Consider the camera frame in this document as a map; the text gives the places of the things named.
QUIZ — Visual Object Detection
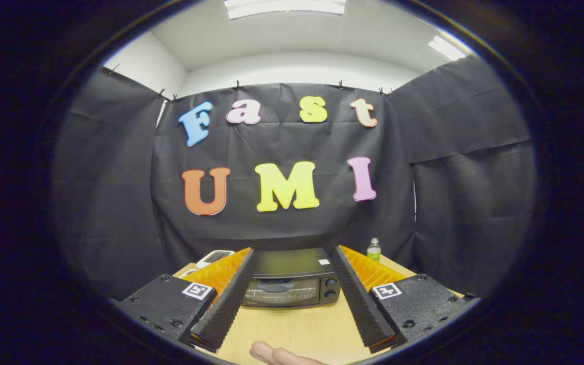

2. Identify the black toaster oven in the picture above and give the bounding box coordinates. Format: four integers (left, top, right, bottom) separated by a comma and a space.
241, 247, 342, 308

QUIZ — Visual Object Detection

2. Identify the white pop-up toaster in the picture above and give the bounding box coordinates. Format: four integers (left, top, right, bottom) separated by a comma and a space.
196, 249, 236, 269

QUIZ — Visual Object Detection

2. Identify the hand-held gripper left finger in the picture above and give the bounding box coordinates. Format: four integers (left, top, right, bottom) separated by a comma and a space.
109, 247, 255, 353

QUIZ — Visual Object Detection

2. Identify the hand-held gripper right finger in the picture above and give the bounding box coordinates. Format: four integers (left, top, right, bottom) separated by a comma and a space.
333, 245, 480, 354

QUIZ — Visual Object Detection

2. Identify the small ceiling light panel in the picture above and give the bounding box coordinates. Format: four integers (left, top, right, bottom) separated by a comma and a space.
428, 34, 467, 61

